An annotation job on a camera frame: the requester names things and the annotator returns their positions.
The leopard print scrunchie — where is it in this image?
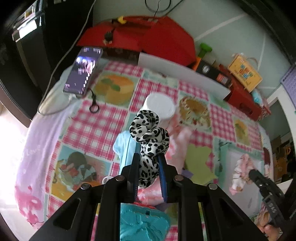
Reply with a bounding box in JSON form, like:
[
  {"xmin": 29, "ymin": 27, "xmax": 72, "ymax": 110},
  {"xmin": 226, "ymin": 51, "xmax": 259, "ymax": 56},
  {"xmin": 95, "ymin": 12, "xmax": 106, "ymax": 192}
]
[{"xmin": 129, "ymin": 110, "xmax": 170, "ymax": 188}]

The pink fluffy cloth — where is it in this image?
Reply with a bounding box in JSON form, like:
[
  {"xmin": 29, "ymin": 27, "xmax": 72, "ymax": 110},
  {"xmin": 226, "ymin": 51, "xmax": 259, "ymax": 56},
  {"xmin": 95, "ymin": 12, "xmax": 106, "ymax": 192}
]
[{"xmin": 138, "ymin": 113, "xmax": 192, "ymax": 206}]

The light blue cloth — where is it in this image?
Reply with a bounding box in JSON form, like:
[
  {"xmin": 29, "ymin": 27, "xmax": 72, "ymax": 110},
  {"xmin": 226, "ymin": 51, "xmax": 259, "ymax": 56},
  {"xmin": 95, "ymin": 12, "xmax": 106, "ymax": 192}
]
[{"xmin": 113, "ymin": 130, "xmax": 141, "ymax": 173}]

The light green cloth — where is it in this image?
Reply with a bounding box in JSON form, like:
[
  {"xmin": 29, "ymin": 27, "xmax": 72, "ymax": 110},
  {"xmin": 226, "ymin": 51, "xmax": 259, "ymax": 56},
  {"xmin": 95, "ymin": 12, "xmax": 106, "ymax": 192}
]
[{"xmin": 185, "ymin": 144, "xmax": 216, "ymax": 185}]

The person's hand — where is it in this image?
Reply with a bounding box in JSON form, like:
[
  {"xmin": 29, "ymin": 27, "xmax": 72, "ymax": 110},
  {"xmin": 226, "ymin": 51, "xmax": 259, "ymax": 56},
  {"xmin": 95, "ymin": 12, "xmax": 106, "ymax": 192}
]
[{"xmin": 257, "ymin": 212, "xmax": 280, "ymax": 241}]

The teal toy with red top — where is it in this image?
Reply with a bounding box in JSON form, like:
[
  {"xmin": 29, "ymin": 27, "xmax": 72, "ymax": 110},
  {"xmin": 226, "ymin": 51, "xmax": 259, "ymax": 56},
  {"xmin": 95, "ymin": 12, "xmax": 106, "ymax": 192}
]
[{"xmin": 119, "ymin": 203, "xmax": 171, "ymax": 241}]

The white plastic bottle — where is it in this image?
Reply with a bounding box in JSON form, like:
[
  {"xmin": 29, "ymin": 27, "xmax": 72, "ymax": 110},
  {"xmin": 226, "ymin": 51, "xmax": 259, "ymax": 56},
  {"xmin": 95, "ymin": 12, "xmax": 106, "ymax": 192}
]
[{"xmin": 140, "ymin": 92, "xmax": 176, "ymax": 128}]

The pink checkered food tablecloth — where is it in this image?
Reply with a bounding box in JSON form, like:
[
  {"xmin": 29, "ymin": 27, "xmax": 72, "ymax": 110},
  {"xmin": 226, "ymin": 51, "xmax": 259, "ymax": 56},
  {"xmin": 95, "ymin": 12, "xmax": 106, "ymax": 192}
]
[{"xmin": 16, "ymin": 61, "xmax": 266, "ymax": 240}]

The white shelf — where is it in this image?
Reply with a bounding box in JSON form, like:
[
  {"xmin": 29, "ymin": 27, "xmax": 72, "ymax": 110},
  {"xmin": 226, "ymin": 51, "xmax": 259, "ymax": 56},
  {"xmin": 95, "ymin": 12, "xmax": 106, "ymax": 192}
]
[{"xmin": 267, "ymin": 84, "xmax": 296, "ymax": 143}]

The white foam board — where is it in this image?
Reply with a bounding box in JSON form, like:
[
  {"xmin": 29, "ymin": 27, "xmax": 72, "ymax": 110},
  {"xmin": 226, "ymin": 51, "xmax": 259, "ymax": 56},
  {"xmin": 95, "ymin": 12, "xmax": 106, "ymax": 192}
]
[{"xmin": 138, "ymin": 53, "xmax": 230, "ymax": 99}]

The blue wipes packet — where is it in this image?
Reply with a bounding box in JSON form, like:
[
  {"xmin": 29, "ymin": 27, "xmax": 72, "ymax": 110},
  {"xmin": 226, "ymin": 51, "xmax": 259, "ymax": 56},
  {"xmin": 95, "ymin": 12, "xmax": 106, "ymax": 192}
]
[{"xmin": 251, "ymin": 89, "xmax": 263, "ymax": 106}]

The red cardboard box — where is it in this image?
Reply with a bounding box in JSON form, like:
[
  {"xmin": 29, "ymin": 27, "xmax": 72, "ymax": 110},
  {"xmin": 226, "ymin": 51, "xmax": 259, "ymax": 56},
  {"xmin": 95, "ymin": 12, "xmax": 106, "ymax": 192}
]
[{"xmin": 219, "ymin": 64, "xmax": 261, "ymax": 121}]

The black box with gauge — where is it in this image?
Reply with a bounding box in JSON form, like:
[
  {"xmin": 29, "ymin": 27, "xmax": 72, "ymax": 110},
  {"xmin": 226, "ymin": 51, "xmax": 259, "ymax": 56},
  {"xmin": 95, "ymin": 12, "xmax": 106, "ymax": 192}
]
[{"xmin": 191, "ymin": 57, "xmax": 231, "ymax": 88}]

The purple perforated basket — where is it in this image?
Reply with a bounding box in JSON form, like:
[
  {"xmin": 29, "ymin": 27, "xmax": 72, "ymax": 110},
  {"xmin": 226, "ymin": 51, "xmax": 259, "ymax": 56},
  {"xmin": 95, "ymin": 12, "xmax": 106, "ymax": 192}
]
[{"xmin": 280, "ymin": 63, "xmax": 296, "ymax": 105}]

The smartphone with lit screen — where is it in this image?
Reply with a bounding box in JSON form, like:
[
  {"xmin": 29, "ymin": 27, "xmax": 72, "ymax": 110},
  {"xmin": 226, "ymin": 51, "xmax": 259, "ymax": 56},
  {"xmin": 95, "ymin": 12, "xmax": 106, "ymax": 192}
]
[{"xmin": 63, "ymin": 47, "xmax": 103, "ymax": 97}]

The green dumbbell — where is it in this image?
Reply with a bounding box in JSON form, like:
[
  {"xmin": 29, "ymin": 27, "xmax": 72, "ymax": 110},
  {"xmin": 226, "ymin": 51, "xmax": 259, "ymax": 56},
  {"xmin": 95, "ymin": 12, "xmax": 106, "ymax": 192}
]
[{"xmin": 198, "ymin": 43, "xmax": 212, "ymax": 58}]

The red gift bag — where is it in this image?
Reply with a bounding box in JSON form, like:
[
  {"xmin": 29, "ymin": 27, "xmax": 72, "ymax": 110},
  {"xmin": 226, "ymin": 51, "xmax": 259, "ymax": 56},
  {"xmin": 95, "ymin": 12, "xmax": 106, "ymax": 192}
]
[{"xmin": 77, "ymin": 16, "xmax": 196, "ymax": 66}]

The black cabinet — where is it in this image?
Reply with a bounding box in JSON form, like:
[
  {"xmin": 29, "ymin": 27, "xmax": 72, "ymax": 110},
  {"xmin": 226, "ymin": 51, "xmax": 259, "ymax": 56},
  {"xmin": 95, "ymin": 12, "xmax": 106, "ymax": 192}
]
[{"xmin": 0, "ymin": 0, "xmax": 56, "ymax": 121}]

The black phone lanyard loop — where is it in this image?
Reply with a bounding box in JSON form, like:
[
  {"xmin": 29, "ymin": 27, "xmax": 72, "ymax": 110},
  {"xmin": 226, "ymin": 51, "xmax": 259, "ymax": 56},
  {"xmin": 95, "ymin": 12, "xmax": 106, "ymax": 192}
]
[{"xmin": 89, "ymin": 88, "xmax": 100, "ymax": 114}]

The white charging cable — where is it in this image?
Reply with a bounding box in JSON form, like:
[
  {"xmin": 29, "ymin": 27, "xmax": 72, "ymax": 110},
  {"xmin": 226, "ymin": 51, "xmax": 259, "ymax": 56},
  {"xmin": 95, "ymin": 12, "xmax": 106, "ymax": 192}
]
[{"xmin": 37, "ymin": 0, "xmax": 98, "ymax": 116}]

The yellow box with handle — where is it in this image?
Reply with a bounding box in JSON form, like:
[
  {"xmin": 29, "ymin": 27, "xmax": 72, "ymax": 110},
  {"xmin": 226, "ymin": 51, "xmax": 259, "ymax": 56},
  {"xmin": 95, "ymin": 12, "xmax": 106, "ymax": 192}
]
[{"xmin": 227, "ymin": 53, "xmax": 263, "ymax": 92}]

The black wall cable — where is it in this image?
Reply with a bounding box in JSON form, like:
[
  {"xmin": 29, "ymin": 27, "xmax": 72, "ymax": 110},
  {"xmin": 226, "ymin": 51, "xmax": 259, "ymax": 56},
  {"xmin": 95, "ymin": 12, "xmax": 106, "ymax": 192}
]
[{"xmin": 144, "ymin": 0, "xmax": 186, "ymax": 18}]

